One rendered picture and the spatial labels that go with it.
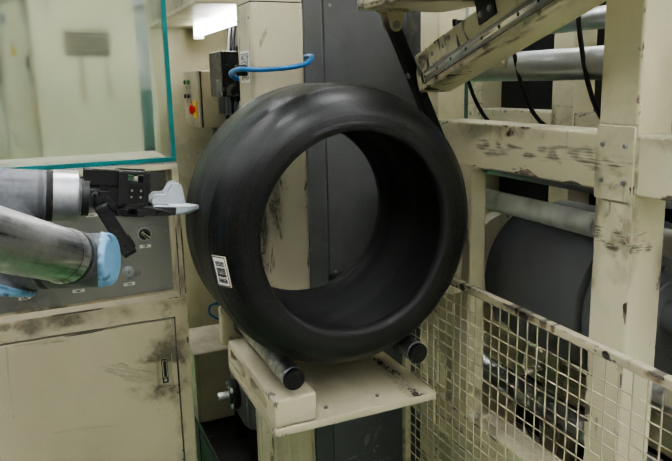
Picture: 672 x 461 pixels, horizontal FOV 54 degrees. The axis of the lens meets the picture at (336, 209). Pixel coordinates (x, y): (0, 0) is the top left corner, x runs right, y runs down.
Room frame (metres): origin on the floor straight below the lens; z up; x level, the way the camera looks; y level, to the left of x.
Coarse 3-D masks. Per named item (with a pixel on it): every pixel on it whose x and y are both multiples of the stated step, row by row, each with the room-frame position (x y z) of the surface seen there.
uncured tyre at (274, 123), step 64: (256, 128) 1.22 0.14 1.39; (320, 128) 1.23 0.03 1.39; (384, 128) 1.28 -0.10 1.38; (192, 192) 1.32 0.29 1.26; (256, 192) 1.18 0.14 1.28; (384, 192) 1.59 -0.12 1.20; (448, 192) 1.34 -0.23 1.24; (192, 256) 1.34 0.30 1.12; (256, 256) 1.17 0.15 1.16; (384, 256) 1.59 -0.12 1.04; (448, 256) 1.34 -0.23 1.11; (256, 320) 1.19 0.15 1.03; (320, 320) 1.49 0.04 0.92; (384, 320) 1.29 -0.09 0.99
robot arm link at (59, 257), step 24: (0, 216) 0.81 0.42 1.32; (24, 216) 0.88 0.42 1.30; (0, 240) 0.80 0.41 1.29; (24, 240) 0.84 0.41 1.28; (48, 240) 0.90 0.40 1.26; (72, 240) 0.97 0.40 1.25; (96, 240) 1.05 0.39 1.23; (0, 264) 0.82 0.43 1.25; (24, 264) 0.86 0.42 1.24; (48, 264) 0.91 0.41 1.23; (72, 264) 0.97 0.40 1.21; (96, 264) 1.03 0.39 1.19; (120, 264) 1.10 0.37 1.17; (48, 288) 1.06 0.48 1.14
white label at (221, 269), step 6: (216, 258) 1.17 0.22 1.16; (222, 258) 1.16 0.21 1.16; (216, 264) 1.17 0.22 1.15; (222, 264) 1.16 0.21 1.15; (216, 270) 1.18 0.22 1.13; (222, 270) 1.16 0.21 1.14; (216, 276) 1.18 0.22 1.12; (222, 276) 1.17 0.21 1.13; (228, 276) 1.15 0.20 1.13; (222, 282) 1.17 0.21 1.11; (228, 282) 1.16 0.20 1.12
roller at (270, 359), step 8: (248, 336) 1.42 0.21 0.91; (256, 344) 1.37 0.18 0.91; (264, 352) 1.32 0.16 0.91; (272, 352) 1.30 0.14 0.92; (264, 360) 1.32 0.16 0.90; (272, 360) 1.27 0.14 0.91; (280, 360) 1.26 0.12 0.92; (288, 360) 1.25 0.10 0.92; (272, 368) 1.26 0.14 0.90; (280, 368) 1.23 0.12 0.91; (288, 368) 1.22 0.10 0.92; (296, 368) 1.21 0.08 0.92; (280, 376) 1.22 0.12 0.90; (288, 376) 1.20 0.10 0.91; (296, 376) 1.21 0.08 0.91; (304, 376) 1.22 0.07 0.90; (288, 384) 1.20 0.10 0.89; (296, 384) 1.21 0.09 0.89
